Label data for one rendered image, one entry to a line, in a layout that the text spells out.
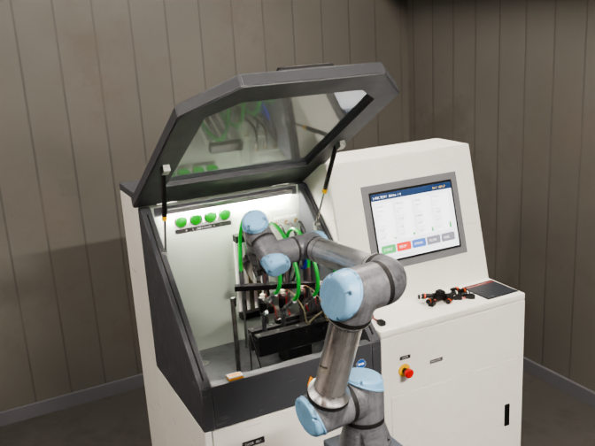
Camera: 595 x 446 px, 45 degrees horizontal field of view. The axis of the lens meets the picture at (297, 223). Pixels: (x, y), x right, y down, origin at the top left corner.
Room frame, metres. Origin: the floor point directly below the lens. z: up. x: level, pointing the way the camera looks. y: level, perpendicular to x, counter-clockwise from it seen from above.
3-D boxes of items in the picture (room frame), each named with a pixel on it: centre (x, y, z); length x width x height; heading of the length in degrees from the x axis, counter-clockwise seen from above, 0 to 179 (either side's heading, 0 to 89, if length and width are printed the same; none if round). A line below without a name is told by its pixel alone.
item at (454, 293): (2.70, -0.58, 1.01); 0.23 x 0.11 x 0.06; 116
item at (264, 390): (2.29, 0.04, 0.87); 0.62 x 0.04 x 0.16; 116
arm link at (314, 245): (1.85, -0.14, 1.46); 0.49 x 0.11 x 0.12; 33
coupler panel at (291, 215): (2.85, 0.04, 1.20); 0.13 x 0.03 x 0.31; 116
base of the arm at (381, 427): (1.83, -0.16, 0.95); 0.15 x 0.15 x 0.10
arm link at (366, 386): (1.83, -0.15, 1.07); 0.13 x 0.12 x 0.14; 123
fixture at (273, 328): (2.56, 0.04, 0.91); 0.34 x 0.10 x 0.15; 116
